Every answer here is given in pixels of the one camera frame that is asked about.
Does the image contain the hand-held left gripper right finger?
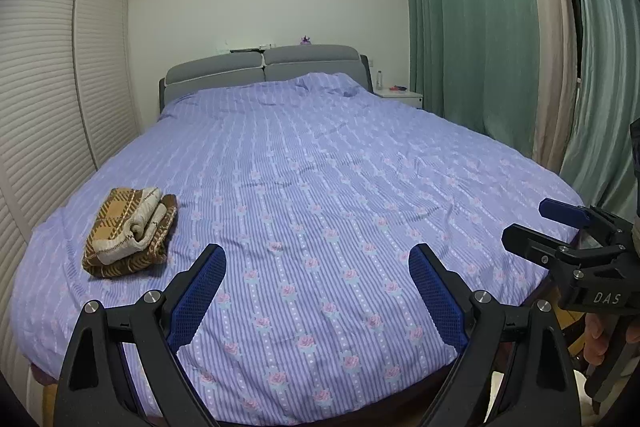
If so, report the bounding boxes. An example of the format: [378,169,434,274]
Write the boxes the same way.
[408,243,586,427]

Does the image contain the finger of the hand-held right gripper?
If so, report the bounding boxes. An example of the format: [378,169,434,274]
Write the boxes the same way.
[501,223,628,279]
[538,198,633,248]

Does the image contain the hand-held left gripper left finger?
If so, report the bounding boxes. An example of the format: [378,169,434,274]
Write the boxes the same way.
[52,243,227,427]

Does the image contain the brown plaid blanket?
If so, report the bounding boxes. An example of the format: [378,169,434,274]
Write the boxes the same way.
[82,187,180,279]

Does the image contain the person's right hand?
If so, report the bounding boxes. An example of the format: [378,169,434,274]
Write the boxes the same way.
[584,311,612,367]

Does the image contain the bed with purple sheet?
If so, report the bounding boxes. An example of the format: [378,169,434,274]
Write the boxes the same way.
[10,72,587,425]

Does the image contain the green curtain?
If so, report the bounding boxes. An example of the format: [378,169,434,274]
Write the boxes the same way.
[398,0,542,164]
[551,0,640,220]

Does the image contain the beige curtain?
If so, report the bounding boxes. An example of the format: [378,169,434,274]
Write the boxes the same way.
[514,0,582,174]

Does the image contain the white nightstand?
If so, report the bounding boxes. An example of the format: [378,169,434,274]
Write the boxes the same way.
[373,87,424,109]

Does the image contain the grey upholstered bed headboard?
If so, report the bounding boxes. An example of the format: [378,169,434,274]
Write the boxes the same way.
[158,44,375,116]

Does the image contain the white louvered wardrobe doors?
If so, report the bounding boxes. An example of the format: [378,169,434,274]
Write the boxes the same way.
[0,0,144,413]

